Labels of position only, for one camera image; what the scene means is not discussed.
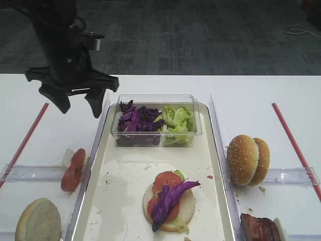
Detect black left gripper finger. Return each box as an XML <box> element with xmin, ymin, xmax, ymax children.
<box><xmin>39</xmin><ymin>84</ymin><xmax>70</xmax><ymax>114</ymax></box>

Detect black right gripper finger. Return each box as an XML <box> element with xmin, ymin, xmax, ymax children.
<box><xmin>85</xmin><ymin>89</ymin><xmax>105</xmax><ymax>118</ymax></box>

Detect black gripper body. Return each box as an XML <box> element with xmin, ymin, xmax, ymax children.
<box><xmin>25</xmin><ymin>15</ymin><xmax>119</xmax><ymax>95</ymax></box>

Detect purple cabbage leaf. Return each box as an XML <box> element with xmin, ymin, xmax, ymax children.
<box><xmin>151</xmin><ymin>181</ymin><xmax>201</xmax><ymax>232</ymax></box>

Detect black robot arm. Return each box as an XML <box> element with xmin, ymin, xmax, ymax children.
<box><xmin>3</xmin><ymin>1</ymin><xmax>119</xmax><ymax>118</ymax></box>

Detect upright tomato slices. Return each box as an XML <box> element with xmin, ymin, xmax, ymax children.
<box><xmin>61</xmin><ymin>148</ymin><xmax>86</xmax><ymax>192</ymax></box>

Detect green lettuce pile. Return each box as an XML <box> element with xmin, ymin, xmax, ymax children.
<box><xmin>154</xmin><ymin>106</ymin><xmax>195</xmax><ymax>146</ymax></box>

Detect tomato slices on bun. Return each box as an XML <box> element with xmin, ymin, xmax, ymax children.
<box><xmin>146</xmin><ymin>171</ymin><xmax>183</xmax><ymax>223</ymax></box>

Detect lettuce leaf on bun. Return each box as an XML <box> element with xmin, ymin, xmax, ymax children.
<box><xmin>170</xmin><ymin>170</ymin><xmax>185</xmax><ymax>182</ymax></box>

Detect sliced meat patties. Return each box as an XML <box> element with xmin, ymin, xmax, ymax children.
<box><xmin>240</xmin><ymin>213</ymin><xmax>281</xmax><ymax>241</ymax></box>

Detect white pusher block meat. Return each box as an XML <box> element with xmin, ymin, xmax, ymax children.
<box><xmin>273</xmin><ymin>217</ymin><xmax>290</xmax><ymax>241</ymax></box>

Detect clear plastic food container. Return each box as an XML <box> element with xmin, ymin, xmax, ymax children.
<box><xmin>110</xmin><ymin>94</ymin><xmax>202</xmax><ymax>147</ymax></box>

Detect purple cabbage pile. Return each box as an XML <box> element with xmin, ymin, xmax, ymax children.
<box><xmin>116</xmin><ymin>100</ymin><xmax>164</xmax><ymax>146</ymax></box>

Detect left red strip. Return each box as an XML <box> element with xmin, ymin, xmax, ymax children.
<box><xmin>0</xmin><ymin>102</ymin><xmax>49</xmax><ymax>187</ymax></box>

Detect red strip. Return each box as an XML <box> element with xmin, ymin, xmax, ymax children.
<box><xmin>0</xmin><ymin>102</ymin><xmax>49</xmax><ymax>187</ymax></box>
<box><xmin>271</xmin><ymin>102</ymin><xmax>320</xmax><ymax>200</ymax></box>

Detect white pusher block upper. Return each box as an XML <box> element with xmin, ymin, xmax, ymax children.
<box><xmin>62</xmin><ymin>149</ymin><xmax>75</xmax><ymax>170</ymax></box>

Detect left clear long divider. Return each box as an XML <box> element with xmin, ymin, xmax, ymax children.
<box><xmin>61</xmin><ymin>93</ymin><xmax>110</xmax><ymax>240</ymax></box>

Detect clear long divider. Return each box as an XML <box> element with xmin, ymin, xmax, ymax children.
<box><xmin>209</xmin><ymin>95</ymin><xmax>244</xmax><ymax>240</ymax></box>
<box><xmin>61</xmin><ymin>93</ymin><xmax>110</xmax><ymax>240</ymax></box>

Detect metal tray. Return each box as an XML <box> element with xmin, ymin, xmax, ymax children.
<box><xmin>73</xmin><ymin>104</ymin><xmax>233</xmax><ymax>240</ymax></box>

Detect upright bun half left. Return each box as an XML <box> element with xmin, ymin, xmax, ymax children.
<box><xmin>15</xmin><ymin>198</ymin><xmax>62</xmax><ymax>241</ymax></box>

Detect bottom bun on tray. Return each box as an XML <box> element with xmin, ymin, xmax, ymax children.
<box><xmin>142</xmin><ymin>184</ymin><xmax>195</xmax><ymax>234</ymax></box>

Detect right clear long divider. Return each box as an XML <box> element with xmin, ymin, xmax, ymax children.
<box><xmin>209</xmin><ymin>95</ymin><xmax>244</xmax><ymax>240</ymax></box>

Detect sesame bun front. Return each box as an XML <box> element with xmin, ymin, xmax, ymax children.
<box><xmin>227</xmin><ymin>135</ymin><xmax>259</xmax><ymax>186</ymax></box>

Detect sesame bun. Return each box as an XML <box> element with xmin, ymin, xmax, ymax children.
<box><xmin>248</xmin><ymin>138</ymin><xmax>270</xmax><ymax>186</ymax></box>
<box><xmin>227</xmin><ymin>135</ymin><xmax>259</xmax><ymax>186</ymax></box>

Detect right red strip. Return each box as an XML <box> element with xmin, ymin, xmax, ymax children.
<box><xmin>271</xmin><ymin>102</ymin><xmax>320</xmax><ymax>200</ymax></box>

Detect sesame bun rear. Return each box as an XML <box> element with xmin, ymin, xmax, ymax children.
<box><xmin>248</xmin><ymin>138</ymin><xmax>270</xmax><ymax>186</ymax></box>

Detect clear rail holding tomato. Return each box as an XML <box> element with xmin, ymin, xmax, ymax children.
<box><xmin>1</xmin><ymin>164</ymin><xmax>65</xmax><ymax>182</ymax></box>

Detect white cable on floor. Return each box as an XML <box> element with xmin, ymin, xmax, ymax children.
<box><xmin>280</xmin><ymin>24</ymin><xmax>321</xmax><ymax>40</ymax></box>

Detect clear rail holding sesame buns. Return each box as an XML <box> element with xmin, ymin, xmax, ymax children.
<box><xmin>262</xmin><ymin>167</ymin><xmax>320</xmax><ymax>186</ymax></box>

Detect clear rail holding meat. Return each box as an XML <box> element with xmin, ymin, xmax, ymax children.
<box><xmin>288</xmin><ymin>234</ymin><xmax>321</xmax><ymax>241</ymax></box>

